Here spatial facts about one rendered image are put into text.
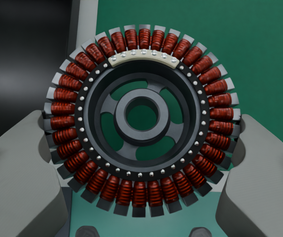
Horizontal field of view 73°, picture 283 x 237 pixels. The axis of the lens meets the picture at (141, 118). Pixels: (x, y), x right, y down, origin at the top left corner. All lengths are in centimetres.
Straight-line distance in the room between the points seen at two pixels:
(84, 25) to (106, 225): 89
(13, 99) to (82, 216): 86
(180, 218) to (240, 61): 85
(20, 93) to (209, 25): 20
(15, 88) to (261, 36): 25
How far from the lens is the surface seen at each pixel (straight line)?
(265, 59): 25
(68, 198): 100
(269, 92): 23
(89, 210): 101
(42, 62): 21
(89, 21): 24
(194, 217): 101
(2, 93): 22
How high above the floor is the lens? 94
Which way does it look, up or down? 80 degrees down
